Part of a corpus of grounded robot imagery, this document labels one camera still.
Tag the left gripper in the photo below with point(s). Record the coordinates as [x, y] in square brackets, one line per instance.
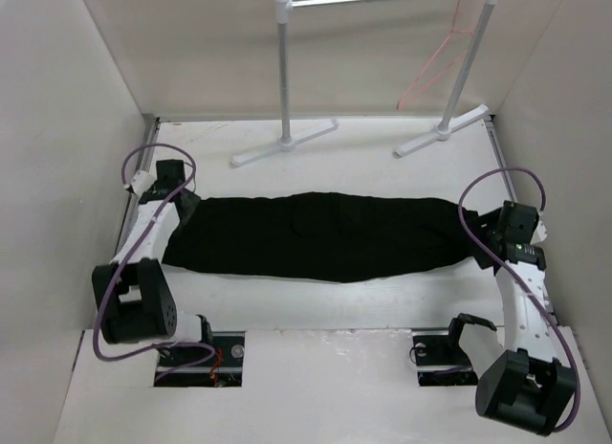
[192, 204]

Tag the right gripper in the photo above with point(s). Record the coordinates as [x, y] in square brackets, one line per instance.
[490, 219]

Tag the pink wire hanger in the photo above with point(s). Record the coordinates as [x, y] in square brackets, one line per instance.
[434, 69]

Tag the black trousers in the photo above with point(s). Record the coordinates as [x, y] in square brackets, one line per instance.
[324, 236]

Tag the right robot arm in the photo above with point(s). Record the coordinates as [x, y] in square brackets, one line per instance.
[521, 379]

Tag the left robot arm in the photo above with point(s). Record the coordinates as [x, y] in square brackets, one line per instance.
[131, 291]

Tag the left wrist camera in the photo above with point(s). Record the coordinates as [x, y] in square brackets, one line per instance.
[140, 183]

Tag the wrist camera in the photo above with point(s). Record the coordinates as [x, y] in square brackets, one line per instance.
[540, 232]
[140, 183]

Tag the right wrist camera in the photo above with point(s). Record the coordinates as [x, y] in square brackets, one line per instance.
[540, 232]

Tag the aluminium table rail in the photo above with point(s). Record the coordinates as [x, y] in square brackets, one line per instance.
[141, 159]

